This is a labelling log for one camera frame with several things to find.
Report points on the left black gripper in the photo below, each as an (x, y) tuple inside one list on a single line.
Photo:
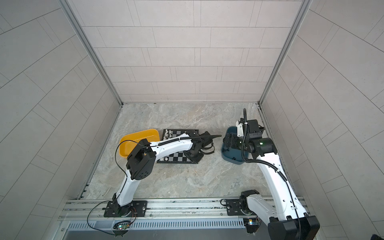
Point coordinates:
[(195, 160)]

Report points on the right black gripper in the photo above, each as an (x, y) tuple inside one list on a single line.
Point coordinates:
[(232, 143)]

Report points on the black white chessboard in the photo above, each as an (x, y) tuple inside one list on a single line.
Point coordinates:
[(179, 157)]

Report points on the teal plastic bin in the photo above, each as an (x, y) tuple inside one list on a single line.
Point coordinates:
[(232, 155)]

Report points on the yellow plastic tray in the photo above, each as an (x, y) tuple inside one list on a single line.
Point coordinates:
[(128, 142)]

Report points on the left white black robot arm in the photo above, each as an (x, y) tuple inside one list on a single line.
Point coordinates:
[(141, 161)]

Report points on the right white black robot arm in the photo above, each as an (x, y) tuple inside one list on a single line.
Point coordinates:
[(287, 219)]

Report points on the right circuit board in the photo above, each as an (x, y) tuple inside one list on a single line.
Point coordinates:
[(252, 225)]

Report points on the left green circuit board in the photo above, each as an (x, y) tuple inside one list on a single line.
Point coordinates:
[(122, 226)]

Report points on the ventilation grille strip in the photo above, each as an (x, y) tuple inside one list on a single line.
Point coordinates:
[(162, 224)]

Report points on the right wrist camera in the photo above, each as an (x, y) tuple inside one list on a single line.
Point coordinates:
[(239, 126)]

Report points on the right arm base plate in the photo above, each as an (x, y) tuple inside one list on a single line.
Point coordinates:
[(233, 207)]

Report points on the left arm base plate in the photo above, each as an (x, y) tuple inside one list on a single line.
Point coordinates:
[(134, 209)]

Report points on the aluminium mounting rail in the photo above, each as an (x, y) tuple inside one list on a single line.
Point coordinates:
[(190, 208)]

